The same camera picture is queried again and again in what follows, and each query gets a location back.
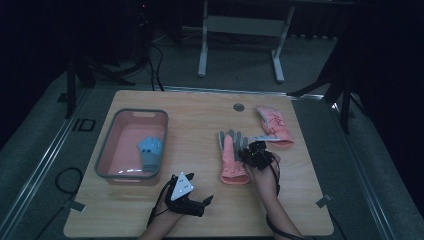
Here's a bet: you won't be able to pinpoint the black floor marking tape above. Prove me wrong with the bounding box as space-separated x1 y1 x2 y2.
70 117 97 133

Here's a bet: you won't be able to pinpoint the black tripod stand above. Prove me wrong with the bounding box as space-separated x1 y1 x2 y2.
287 29 369 135
63 0 153 120

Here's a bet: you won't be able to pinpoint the black looped floor cable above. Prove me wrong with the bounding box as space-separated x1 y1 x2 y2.
33 166 85 240

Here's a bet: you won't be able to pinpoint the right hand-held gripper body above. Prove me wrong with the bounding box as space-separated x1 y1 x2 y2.
247 134 282 172

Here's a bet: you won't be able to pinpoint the pink basin with grey rim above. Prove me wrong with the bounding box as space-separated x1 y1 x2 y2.
94 108 169 186

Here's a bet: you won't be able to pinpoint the metal floor rail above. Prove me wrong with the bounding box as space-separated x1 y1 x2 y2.
332 99 396 240
0 87 93 236

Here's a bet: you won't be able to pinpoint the person's right hand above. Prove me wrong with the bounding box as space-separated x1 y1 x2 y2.
244 152 282 198

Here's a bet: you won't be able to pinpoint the grey tape piece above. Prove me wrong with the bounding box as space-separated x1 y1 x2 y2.
315 193 334 209
63 199 87 213

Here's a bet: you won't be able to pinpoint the white desk frame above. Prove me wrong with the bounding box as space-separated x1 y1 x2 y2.
197 0 296 84

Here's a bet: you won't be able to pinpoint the black hanging cables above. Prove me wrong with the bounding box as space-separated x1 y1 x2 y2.
146 41 165 92

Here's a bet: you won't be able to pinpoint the person's left hand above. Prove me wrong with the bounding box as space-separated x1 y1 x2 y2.
150 197 185 225

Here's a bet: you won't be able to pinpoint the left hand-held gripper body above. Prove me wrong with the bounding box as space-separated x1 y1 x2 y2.
164 171 207 218

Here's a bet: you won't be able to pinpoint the pink knit glove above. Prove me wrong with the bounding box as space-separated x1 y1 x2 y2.
219 134 251 186
256 105 295 148

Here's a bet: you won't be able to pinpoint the left hand-held gripper cable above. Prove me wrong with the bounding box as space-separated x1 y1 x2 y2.
146 179 176 228

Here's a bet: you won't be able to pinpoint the blue knit glove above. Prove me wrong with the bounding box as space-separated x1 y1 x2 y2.
137 135 164 173

